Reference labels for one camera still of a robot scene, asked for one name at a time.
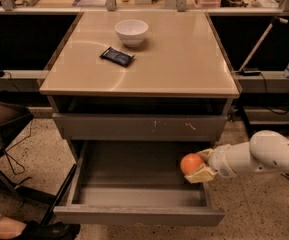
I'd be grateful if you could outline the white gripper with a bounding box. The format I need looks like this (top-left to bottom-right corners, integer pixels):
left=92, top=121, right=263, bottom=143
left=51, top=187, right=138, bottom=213
left=185, top=145, right=236, bottom=184

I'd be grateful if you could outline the orange fruit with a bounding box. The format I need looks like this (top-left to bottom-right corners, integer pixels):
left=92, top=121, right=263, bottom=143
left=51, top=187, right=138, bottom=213
left=180, top=153, right=204, bottom=175

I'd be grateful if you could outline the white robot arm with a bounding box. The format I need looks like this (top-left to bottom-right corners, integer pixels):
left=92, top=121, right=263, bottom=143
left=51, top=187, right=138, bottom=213
left=180, top=130, right=289, bottom=183

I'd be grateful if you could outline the open grey middle drawer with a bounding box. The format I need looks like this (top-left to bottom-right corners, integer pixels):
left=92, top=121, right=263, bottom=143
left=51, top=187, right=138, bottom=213
left=54, top=141, right=224, bottom=226

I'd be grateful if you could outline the grey drawer cabinet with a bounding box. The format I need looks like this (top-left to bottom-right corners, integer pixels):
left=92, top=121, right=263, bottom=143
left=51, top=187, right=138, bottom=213
left=38, top=10, right=241, bottom=142

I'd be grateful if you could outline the closed grey top drawer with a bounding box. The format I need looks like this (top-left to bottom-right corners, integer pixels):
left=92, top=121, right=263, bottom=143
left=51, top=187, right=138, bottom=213
left=53, top=113, right=227, bottom=142

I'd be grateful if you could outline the black power adapter right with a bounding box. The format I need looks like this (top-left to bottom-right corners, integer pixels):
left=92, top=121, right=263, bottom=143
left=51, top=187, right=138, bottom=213
left=240, top=68, right=261, bottom=76

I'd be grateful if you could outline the dark blue snack packet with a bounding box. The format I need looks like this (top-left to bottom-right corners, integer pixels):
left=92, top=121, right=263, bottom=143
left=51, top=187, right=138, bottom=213
left=100, top=47, right=134, bottom=67

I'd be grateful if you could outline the white ceramic bowl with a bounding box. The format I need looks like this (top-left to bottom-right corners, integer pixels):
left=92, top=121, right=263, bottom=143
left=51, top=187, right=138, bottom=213
left=114, top=20, right=148, bottom=47

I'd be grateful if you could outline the white stick with grey tip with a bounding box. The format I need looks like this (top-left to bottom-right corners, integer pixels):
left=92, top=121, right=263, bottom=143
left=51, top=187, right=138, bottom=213
left=237, top=16, right=288, bottom=74

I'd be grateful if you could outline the dark office chair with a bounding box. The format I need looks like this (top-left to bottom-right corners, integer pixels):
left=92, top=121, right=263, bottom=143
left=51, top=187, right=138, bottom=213
left=0, top=91, right=55, bottom=205

